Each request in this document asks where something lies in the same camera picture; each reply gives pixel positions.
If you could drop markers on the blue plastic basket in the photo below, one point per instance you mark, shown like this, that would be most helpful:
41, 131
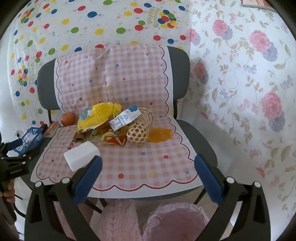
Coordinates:
32, 139

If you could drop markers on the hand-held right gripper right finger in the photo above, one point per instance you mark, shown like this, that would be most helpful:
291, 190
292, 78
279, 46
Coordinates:
208, 180

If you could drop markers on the pink trash bag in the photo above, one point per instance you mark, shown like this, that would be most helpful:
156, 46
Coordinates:
175, 222

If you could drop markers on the brown flat packet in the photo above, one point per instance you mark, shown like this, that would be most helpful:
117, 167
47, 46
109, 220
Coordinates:
52, 128

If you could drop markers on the floral printed cloth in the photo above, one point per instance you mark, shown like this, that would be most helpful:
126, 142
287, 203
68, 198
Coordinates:
242, 69

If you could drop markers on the white foam block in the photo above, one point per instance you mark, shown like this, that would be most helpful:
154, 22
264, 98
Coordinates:
81, 154

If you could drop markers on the person's left hand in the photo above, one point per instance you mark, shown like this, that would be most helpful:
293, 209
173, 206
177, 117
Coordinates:
8, 191

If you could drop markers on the pink fluffy cloth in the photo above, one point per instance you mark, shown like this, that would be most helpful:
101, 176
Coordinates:
115, 220

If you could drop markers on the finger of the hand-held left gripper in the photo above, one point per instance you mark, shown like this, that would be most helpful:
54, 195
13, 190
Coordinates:
23, 155
13, 143

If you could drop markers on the white blue milk carton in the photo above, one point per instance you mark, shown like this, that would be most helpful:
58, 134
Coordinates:
122, 119

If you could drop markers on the orange translucent wrapper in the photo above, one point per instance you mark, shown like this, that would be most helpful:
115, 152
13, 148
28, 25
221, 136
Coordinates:
159, 135

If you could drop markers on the balloon printed cloth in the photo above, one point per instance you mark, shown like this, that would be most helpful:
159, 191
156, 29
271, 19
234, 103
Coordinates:
92, 27

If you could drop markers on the pink checked paper cover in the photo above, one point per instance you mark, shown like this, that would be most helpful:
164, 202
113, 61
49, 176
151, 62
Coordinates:
129, 76

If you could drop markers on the yellow mesh bag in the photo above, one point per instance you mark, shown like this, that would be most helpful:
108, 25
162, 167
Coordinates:
99, 115

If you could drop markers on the grey office chair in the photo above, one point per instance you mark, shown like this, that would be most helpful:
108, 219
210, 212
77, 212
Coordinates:
180, 69

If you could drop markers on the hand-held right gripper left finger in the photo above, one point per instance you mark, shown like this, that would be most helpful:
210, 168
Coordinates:
87, 178

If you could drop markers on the orange ball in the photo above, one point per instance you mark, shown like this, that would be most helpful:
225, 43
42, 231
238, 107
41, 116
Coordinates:
68, 119

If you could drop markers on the red snack wrapper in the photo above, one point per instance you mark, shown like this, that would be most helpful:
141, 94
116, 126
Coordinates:
113, 139

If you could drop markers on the woven bamboo basket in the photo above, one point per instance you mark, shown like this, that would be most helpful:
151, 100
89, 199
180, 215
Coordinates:
137, 133

